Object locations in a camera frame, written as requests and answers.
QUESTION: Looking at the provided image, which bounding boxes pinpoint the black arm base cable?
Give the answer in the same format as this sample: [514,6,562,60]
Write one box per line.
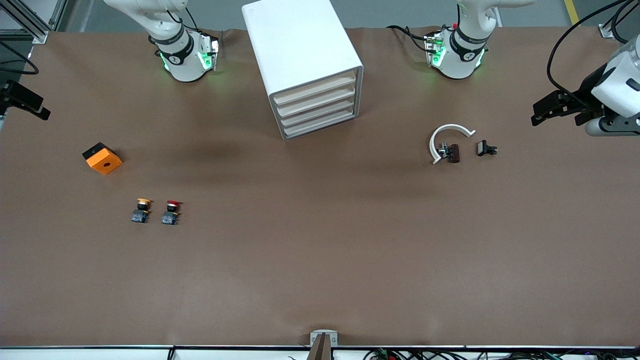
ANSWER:
[386,24,432,53]

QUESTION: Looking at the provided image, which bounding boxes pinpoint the yellow push button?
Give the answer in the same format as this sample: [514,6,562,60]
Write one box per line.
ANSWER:
[131,198,152,224]

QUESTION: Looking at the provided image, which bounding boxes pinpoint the aluminium profile with corner bracket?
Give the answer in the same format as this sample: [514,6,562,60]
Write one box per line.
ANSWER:
[598,0,632,40]

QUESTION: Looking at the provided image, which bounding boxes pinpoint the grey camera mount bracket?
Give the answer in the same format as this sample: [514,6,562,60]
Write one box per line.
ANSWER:
[309,329,339,360]

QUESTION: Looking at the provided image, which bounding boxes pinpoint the tangled coloured cables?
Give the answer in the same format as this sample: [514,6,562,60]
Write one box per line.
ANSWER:
[362,346,640,360]

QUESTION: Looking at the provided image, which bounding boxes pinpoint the aluminium frame profile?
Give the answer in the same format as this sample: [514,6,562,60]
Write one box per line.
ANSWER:
[0,0,68,46]

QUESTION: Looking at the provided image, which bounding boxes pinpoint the white table edge rail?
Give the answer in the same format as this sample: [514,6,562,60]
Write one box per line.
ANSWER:
[0,344,640,360]

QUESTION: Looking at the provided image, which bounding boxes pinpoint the white curved plastic part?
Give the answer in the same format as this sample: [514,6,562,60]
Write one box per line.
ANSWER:
[429,123,477,166]

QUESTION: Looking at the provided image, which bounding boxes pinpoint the red push button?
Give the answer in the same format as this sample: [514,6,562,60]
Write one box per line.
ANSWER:
[161,200,182,226]

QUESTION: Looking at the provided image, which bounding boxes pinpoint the orange box with black base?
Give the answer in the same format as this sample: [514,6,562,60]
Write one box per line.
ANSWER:
[82,142,123,176]

